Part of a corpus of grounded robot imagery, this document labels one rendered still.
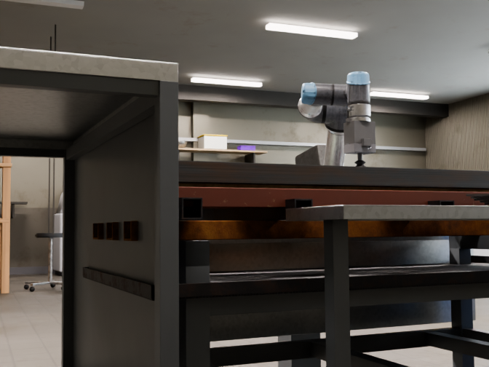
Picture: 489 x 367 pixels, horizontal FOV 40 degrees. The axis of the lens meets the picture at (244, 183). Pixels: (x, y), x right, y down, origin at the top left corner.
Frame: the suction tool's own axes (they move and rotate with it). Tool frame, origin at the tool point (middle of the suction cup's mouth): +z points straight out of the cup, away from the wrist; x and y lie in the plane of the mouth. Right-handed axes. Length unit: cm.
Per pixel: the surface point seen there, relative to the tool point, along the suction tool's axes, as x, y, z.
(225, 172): -36, -64, 6
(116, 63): -53, -95, -13
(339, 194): -36.5, -31.7, 11.1
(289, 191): -36, -46, 11
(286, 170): -36, -47, 5
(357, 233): -22.7, -17.0, 21.6
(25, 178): 984, 7, -70
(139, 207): -23, -82, 15
